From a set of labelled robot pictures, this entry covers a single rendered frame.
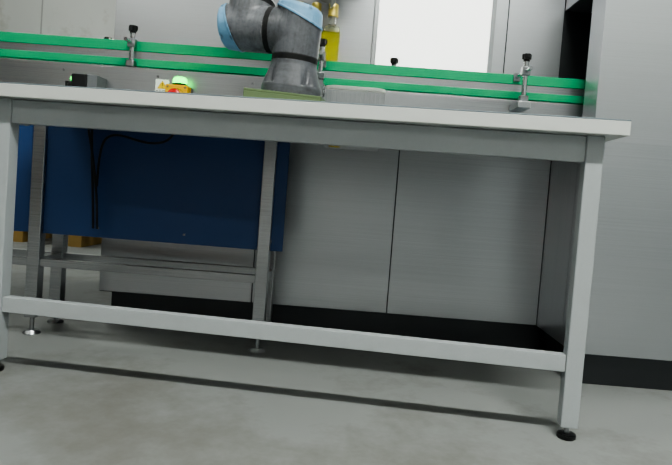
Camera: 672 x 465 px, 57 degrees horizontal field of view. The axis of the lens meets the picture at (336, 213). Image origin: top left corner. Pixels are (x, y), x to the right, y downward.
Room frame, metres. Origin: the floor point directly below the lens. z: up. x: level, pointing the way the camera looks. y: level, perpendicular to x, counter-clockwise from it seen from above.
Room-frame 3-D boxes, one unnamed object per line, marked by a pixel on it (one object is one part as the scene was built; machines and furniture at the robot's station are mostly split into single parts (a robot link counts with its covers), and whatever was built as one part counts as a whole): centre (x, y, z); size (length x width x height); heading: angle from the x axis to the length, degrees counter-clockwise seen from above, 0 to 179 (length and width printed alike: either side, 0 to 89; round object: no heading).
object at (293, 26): (1.58, 0.14, 0.94); 0.13 x 0.12 x 0.14; 74
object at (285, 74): (1.58, 0.13, 0.82); 0.15 x 0.15 x 0.10
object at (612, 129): (2.24, 0.06, 0.73); 1.58 x 1.52 x 0.04; 83
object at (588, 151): (1.57, 0.14, 0.36); 1.51 x 0.09 x 0.71; 83
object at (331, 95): (1.93, -0.03, 0.79); 0.27 x 0.17 x 0.08; 179
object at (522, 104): (1.99, -0.56, 0.90); 0.17 x 0.05 x 0.23; 179
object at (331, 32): (2.13, 0.06, 0.99); 0.06 x 0.06 x 0.21; 89
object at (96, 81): (1.95, 0.79, 0.79); 0.08 x 0.08 x 0.08; 89
